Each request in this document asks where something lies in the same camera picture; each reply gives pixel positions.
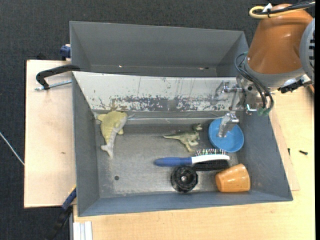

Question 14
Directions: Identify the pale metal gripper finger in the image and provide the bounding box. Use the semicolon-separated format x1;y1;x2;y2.
217;112;240;139
211;80;237;103

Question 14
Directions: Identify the blue bowl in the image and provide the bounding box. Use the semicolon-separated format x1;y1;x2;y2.
207;117;245;154

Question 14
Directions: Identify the green toy dinosaur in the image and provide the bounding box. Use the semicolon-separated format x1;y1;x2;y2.
162;123;204;153

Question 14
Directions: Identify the orange cup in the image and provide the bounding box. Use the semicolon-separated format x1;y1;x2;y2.
214;163;252;193

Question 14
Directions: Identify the blue and white hairbrush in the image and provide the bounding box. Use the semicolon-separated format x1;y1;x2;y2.
153;148;231;172

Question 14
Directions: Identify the black round knob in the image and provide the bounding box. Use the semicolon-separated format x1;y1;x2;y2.
170;165;199;194

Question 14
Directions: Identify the grey metal bin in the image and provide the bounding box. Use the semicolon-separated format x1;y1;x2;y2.
68;20;294;218

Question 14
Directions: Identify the yellow-green toy shark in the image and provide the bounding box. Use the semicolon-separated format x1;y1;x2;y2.
96;110;129;159

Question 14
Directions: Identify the black cylinder on white bracket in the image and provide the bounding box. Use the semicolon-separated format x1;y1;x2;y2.
276;74;313;94

